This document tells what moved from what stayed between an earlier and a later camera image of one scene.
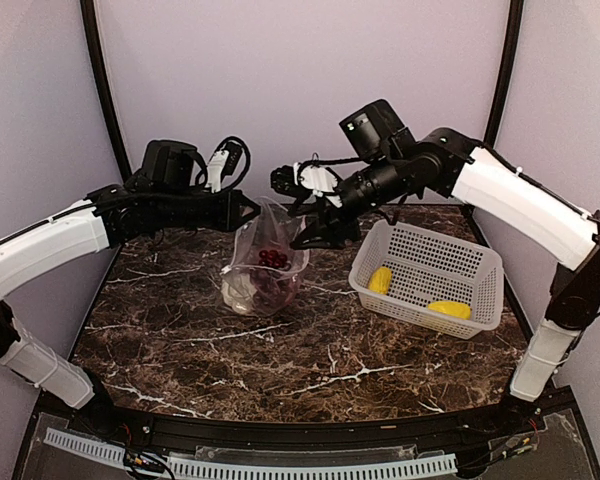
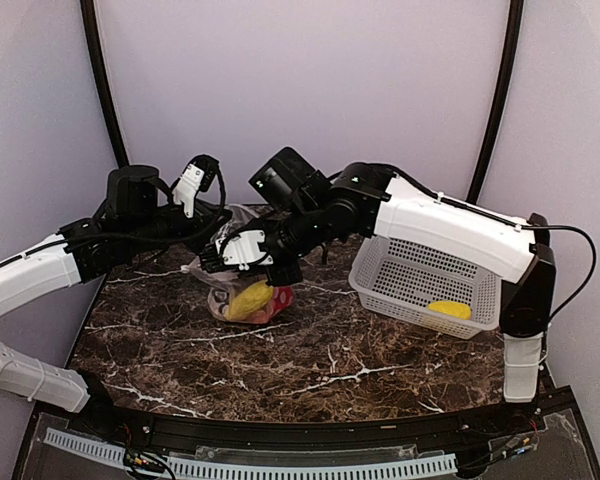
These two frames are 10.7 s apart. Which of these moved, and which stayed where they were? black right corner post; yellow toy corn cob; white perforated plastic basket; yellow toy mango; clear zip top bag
Moved: clear zip top bag; yellow toy corn cob
Stayed: black right corner post; white perforated plastic basket; yellow toy mango
